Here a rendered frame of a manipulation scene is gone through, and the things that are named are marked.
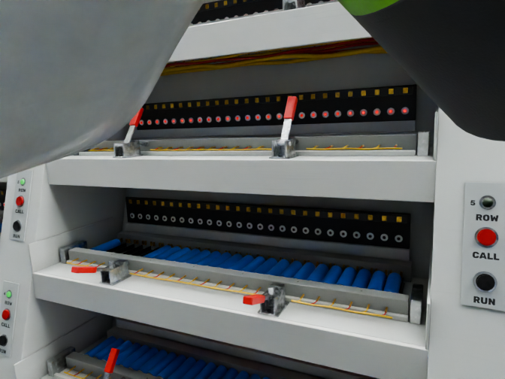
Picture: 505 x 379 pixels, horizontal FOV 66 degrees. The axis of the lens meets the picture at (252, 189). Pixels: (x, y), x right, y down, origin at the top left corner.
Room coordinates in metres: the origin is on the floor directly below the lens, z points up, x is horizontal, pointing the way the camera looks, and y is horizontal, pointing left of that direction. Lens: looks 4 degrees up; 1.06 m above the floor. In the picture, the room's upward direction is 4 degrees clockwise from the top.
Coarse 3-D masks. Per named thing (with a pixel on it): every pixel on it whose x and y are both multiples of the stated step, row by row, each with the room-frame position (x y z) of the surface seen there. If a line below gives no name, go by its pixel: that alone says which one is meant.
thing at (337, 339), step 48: (48, 240) 0.68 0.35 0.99; (96, 240) 0.78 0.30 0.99; (240, 240) 0.70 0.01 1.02; (288, 240) 0.66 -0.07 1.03; (48, 288) 0.65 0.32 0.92; (96, 288) 0.60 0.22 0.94; (144, 288) 0.58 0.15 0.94; (192, 288) 0.58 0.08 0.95; (240, 336) 0.50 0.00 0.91; (288, 336) 0.47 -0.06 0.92; (336, 336) 0.45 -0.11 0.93; (384, 336) 0.43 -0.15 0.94
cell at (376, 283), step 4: (376, 272) 0.55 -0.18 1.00; (380, 272) 0.55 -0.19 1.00; (372, 276) 0.55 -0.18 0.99; (376, 276) 0.54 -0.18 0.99; (380, 276) 0.54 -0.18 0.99; (384, 276) 0.55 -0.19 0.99; (372, 280) 0.53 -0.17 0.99; (376, 280) 0.52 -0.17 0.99; (380, 280) 0.53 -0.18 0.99; (384, 280) 0.54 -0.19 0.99; (372, 284) 0.51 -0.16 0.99; (376, 284) 0.51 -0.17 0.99; (380, 284) 0.52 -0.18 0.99; (368, 288) 0.51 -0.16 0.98; (372, 288) 0.50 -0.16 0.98; (376, 288) 0.50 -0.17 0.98; (380, 288) 0.51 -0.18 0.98
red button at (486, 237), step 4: (480, 232) 0.38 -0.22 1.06; (484, 232) 0.38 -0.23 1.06; (488, 232) 0.38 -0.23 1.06; (492, 232) 0.38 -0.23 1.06; (480, 236) 0.38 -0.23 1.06; (484, 236) 0.38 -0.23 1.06; (488, 236) 0.38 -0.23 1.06; (492, 236) 0.38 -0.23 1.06; (480, 240) 0.38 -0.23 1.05; (484, 240) 0.38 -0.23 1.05; (488, 240) 0.38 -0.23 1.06; (492, 240) 0.38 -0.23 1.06; (484, 244) 0.38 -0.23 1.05; (488, 244) 0.38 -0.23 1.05
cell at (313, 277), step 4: (320, 264) 0.59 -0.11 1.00; (324, 264) 0.59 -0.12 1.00; (316, 268) 0.57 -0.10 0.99; (320, 268) 0.57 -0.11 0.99; (324, 268) 0.58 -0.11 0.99; (312, 272) 0.57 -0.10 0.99; (316, 272) 0.56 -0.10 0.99; (320, 272) 0.56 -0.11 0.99; (324, 272) 0.57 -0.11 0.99; (312, 276) 0.55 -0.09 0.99; (316, 276) 0.55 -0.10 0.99; (320, 276) 0.56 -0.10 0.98; (324, 276) 0.57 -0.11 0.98; (312, 280) 0.54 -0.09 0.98; (316, 280) 0.54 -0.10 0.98; (320, 280) 0.55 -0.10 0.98
